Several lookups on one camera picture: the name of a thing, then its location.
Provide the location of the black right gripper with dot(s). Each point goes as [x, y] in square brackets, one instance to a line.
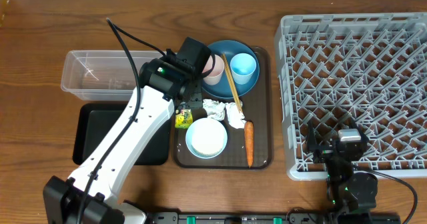
[323, 152]

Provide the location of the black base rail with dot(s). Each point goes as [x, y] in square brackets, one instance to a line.
[288, 218]

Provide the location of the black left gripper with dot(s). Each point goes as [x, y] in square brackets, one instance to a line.
[198, 102]

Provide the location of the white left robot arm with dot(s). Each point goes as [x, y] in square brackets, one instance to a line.
[90, 194]

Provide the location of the light blue cup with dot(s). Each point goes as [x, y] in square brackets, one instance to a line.
[242, 66]

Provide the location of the pink cup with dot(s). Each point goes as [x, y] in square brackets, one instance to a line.
[216, 74]

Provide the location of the black plastic tray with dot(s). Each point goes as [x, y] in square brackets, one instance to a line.
[96, 119]

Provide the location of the light blue rice bowl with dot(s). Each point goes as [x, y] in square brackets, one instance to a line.
[206, 138]

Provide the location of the grey dishwasher rack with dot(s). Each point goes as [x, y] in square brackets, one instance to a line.
[370, 68]

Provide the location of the foil snack wrapper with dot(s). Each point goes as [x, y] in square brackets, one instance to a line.
[183, 118]

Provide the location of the clear plastic bin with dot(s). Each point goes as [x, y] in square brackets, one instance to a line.
[98, 75]

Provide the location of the orange carrot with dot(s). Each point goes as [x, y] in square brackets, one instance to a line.
[249, 142]

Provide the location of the dark brown serving tray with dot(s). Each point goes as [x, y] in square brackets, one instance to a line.
[257, 109]

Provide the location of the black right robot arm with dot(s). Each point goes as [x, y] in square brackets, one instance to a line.
[353, 194]

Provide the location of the white paper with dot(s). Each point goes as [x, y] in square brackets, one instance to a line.
[214, 109]
[236, 119]

